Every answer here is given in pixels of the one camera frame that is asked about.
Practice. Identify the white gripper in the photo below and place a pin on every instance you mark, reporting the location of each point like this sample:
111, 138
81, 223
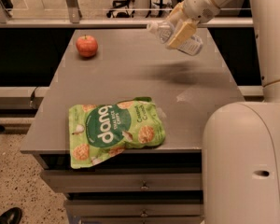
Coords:
197, 4

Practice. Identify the black leather shoe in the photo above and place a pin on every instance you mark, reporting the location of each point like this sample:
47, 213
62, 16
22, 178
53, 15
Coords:
11, 216

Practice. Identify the red apple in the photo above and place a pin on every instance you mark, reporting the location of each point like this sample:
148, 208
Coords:
87, 46

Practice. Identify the clear plastic water bottle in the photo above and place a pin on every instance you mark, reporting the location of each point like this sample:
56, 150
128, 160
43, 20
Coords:
181, 37

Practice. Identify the green rice chips bag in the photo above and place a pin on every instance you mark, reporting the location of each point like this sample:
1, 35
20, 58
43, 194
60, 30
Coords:
98, 133

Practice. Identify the grey drawer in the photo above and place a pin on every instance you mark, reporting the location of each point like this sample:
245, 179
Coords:
66, 181
136, 208

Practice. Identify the top grey drawer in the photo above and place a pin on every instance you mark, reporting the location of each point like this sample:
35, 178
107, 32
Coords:
66, 181

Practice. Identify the grey drawer cabinet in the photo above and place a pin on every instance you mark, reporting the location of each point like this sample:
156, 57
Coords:
131, 63

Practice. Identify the black office chair base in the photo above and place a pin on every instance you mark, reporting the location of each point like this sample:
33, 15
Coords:
118, 3

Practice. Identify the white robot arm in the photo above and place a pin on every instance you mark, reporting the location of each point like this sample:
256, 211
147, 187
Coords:
241, 141

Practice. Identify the metal guard rail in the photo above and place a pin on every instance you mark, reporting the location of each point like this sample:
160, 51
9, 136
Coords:
81, 13

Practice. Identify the lower grey drawer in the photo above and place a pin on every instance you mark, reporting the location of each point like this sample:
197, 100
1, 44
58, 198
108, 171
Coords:
136, 208

